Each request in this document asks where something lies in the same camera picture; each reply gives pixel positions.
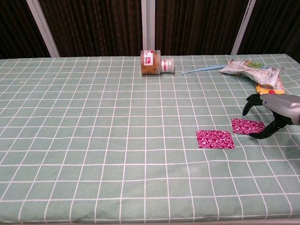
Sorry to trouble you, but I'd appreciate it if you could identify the green checked tablecloth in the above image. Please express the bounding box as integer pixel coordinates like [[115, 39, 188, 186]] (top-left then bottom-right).
[[0, 54, 300, 225]]

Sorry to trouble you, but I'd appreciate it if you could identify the dark brown curtain panel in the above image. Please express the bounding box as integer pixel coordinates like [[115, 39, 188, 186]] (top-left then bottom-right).
[[154, 0, 249, 56], [39, 0, 143, 58], [0, 0, 51, 59], [239, 0, 300, 56]]

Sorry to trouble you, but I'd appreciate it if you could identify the crumpled white green snack bag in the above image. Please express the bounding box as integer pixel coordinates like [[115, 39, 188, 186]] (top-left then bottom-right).
[[219, 59, 282, 87]]

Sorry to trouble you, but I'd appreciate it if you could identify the yellow snack packet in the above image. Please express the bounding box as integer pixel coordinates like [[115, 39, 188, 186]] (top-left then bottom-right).
[[255, 76, 285, 96]]

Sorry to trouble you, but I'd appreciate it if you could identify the small white jar pink label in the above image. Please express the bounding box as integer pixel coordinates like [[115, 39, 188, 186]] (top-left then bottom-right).
[[160, 57, 175, 74]]

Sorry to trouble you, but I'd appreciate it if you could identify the light blue spoon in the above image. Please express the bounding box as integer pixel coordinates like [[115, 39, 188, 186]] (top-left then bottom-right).
[[180, 65, 227, 75]]

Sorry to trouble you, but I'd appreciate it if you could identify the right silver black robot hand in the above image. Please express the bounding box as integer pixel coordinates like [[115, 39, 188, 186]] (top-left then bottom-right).
[[242, 93, 300, 139]]

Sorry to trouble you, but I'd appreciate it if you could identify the white partition post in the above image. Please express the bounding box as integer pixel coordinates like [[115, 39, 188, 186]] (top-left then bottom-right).
[[26, 0, 60, 58], [231, 0, 257, 56], [140, 0, 156, 57]]

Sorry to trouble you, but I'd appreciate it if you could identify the clear jar of rubber bands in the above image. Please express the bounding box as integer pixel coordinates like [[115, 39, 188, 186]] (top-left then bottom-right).
[[140, 49, 162, 75]]

